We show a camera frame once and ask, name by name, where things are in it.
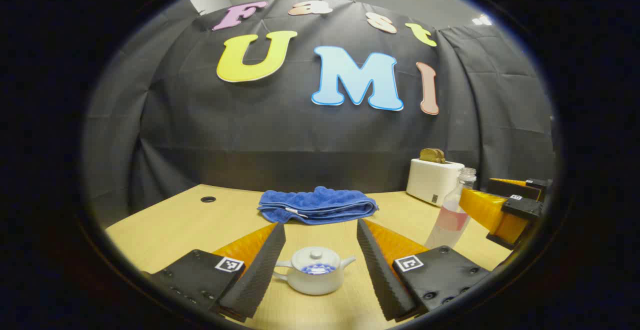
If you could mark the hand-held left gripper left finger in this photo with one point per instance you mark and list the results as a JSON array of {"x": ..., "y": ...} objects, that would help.
[{"x": 260, "y": 275}]

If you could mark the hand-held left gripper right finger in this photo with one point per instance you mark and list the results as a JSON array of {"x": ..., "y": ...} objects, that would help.
[{"x": 380, "y": 280}]

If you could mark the black backdrop cloth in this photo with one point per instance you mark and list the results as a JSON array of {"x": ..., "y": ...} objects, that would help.
[{"x": 300, "y": 134}]

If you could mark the folded blue towel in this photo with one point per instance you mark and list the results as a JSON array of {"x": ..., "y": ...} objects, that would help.
[{"x": 317, "y": 205}]

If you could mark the white toaster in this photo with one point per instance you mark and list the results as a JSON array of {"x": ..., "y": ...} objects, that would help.
[{"x": 432, "y": 180}]

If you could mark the white ceramic teacup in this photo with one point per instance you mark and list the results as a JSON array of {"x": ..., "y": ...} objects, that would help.
[{"x": 315, "y": 282}]

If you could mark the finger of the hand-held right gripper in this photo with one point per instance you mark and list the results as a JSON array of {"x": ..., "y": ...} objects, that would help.
[
  {"x": 505, "y": 187},
  {"x": 487, "y": 210}
]

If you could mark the brown bread slice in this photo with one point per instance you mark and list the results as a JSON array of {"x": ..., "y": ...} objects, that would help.
[{"x": 432, "y": 155}]

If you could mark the clear plastic water bottle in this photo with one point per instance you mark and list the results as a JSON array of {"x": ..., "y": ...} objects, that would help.
[{"x": 450, "y": 220}]

